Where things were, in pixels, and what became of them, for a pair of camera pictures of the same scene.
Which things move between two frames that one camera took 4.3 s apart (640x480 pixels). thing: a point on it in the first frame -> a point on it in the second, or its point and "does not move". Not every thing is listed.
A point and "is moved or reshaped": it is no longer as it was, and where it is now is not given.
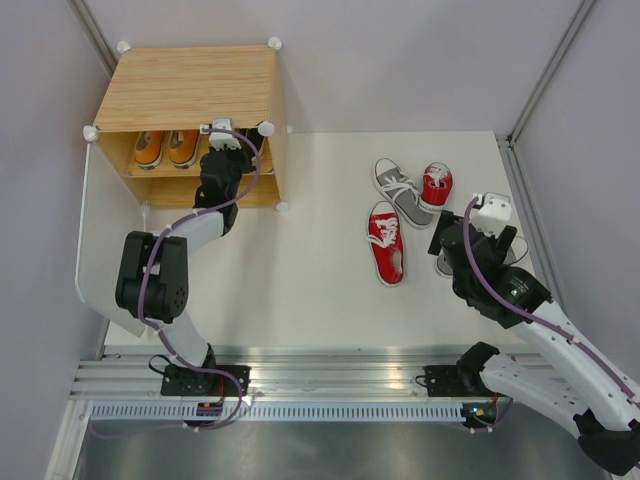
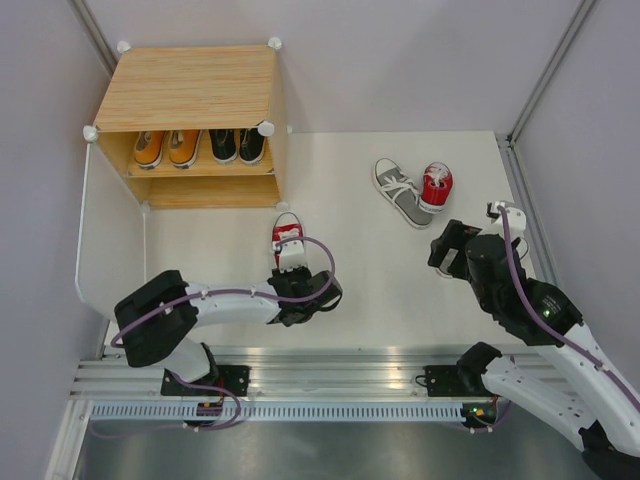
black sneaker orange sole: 205,162 is moved or reshaped
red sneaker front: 385,236 -> 287,226
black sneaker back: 252,134 does not move
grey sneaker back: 400,194 does not move
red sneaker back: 437,186 does not move
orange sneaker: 183,148 does not move
